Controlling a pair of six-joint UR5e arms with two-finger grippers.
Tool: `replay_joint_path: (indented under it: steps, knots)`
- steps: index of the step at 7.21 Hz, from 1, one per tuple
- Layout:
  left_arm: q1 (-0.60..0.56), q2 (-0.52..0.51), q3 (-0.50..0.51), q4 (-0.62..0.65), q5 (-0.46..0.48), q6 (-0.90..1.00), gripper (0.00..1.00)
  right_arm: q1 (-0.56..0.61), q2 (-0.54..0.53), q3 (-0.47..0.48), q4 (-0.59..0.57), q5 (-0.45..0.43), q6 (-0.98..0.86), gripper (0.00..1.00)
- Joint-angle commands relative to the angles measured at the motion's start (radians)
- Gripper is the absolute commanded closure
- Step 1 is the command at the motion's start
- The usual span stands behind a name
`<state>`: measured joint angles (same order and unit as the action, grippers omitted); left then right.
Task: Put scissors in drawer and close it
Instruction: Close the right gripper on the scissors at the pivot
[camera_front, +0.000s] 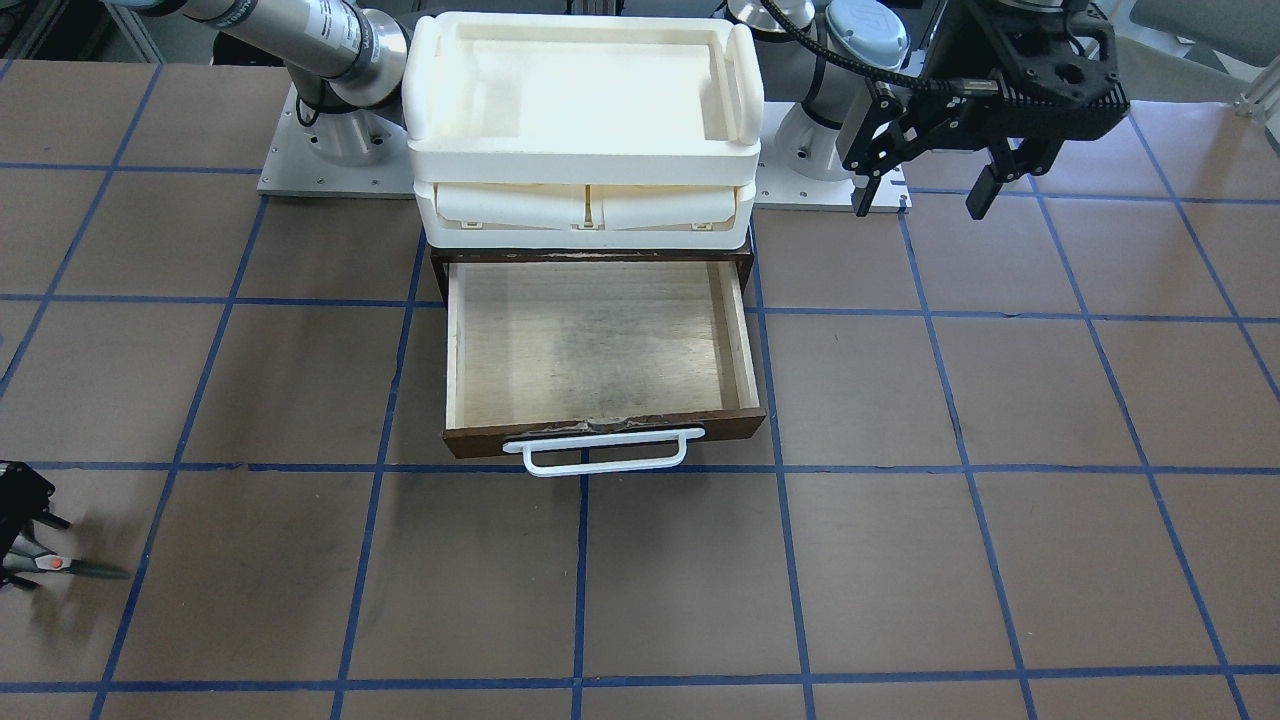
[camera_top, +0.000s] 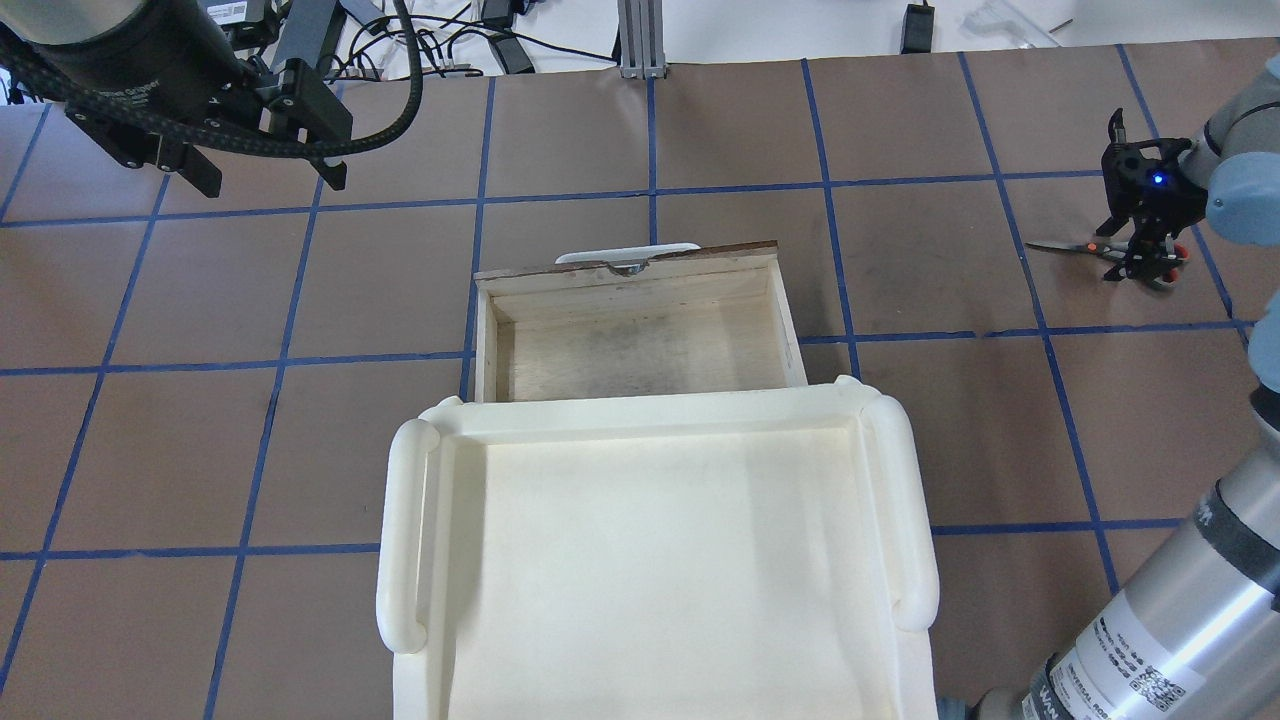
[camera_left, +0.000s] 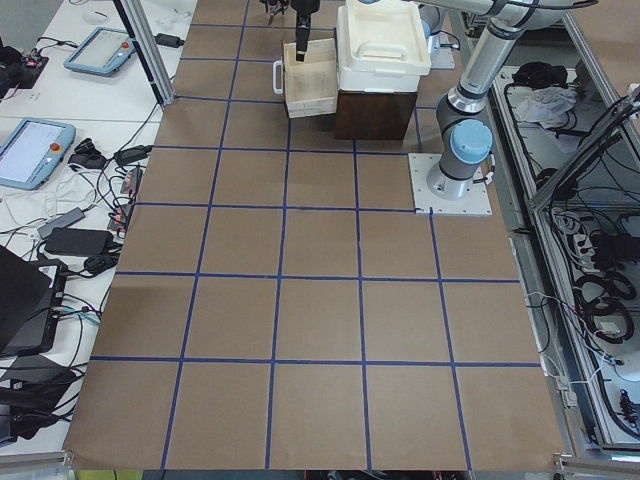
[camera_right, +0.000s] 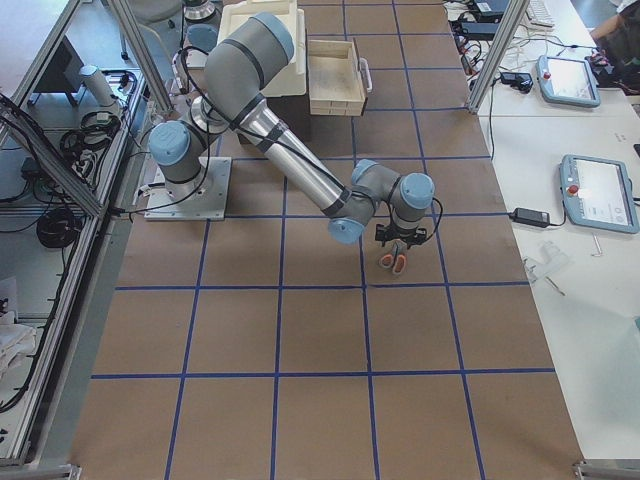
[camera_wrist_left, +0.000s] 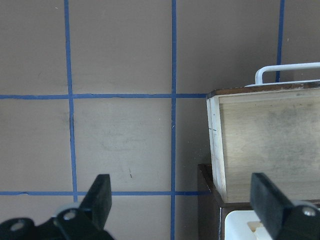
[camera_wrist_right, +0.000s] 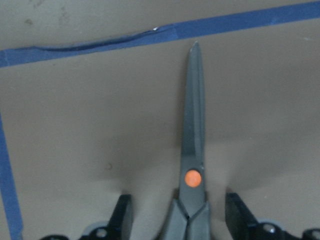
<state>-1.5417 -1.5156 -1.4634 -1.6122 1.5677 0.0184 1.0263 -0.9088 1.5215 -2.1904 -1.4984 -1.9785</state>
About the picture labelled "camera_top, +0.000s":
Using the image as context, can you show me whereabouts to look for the light wooden drawer white handle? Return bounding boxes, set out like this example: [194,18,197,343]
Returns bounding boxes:
[472,241,808,402]

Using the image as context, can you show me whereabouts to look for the small black power adapter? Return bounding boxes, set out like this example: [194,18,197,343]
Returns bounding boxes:
[899,1,936,55]

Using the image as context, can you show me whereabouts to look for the grey scissors with orange pivot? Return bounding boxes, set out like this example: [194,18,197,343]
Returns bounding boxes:
[1024,238,1190,293]

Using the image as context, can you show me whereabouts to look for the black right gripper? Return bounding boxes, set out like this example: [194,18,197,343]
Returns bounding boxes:
[1094,108,1207,291]

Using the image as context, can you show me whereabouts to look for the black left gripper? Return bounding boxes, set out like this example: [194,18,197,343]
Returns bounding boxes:
[3,1,353,199]

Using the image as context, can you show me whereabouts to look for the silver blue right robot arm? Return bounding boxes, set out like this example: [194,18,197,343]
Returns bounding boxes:
[1094,56,1279,284]

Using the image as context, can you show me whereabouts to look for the cream plastic tray with handles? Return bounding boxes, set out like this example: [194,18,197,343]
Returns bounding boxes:
[375,377,940,719]

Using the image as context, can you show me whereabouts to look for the black braided cable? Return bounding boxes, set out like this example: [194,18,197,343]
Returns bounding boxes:
[0,0,425,161]

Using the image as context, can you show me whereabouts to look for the aluminium frame post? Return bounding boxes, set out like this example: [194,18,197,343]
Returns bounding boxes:
[617,0,669,79]

